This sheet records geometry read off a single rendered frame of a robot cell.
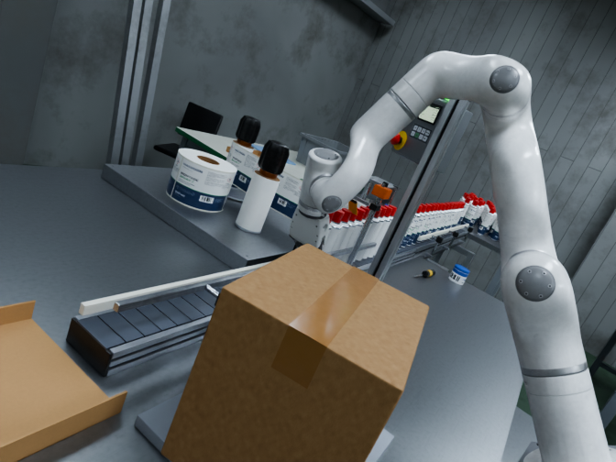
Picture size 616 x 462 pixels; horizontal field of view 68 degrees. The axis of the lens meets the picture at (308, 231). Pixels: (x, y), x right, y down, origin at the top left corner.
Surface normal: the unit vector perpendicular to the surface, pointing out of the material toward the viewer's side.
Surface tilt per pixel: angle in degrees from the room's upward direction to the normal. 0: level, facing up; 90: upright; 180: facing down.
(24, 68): 90
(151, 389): 0
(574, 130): 90
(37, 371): 0
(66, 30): 90
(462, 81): 90
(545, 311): 108
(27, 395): 0
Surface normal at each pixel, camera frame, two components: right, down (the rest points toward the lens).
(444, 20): -0.58, 0.02
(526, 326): -0.41, 0.59
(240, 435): -0.34, 0.15
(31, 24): 0.73, 0.47
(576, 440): -0.30, -0.08
